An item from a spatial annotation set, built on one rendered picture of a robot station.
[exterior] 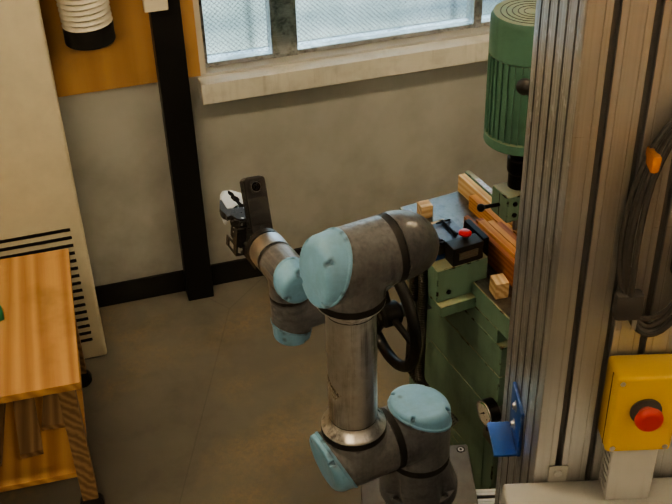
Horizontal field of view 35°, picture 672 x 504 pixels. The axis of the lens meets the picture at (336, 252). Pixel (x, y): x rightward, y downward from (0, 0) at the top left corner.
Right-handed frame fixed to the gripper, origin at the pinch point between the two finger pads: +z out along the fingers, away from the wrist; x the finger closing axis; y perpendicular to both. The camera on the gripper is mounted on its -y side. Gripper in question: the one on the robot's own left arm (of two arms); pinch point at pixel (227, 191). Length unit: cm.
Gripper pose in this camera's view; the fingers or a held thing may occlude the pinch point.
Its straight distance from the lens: 221.3
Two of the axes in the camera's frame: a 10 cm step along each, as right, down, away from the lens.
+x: 8.8, -1.7, 4.4
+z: -4.6, -4.9, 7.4
